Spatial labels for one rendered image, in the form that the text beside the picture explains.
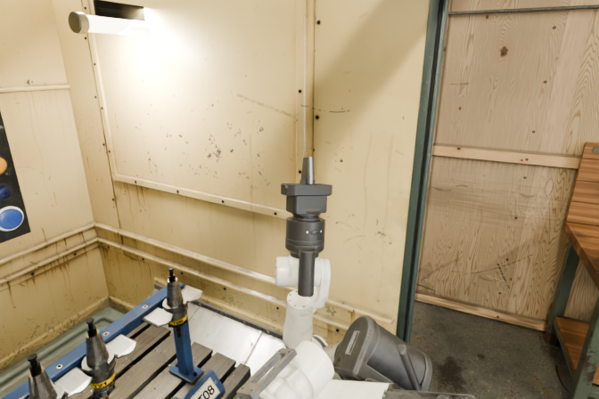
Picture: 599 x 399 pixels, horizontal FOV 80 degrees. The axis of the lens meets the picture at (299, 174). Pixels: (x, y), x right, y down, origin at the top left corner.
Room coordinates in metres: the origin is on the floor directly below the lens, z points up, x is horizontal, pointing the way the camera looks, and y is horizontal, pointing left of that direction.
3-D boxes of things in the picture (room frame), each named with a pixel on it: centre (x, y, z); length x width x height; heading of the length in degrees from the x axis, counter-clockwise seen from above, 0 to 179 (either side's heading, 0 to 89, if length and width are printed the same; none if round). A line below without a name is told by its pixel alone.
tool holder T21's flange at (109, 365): (0.62, 0.44, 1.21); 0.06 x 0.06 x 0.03
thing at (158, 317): (0.76, 0.36, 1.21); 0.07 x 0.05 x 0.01; 62
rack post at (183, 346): (0.89, 0.36, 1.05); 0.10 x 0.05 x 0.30; 62
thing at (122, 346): (0.67, 0.41, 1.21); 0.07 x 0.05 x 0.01; 62
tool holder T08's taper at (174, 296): (0.81, 0.34, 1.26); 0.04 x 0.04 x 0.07
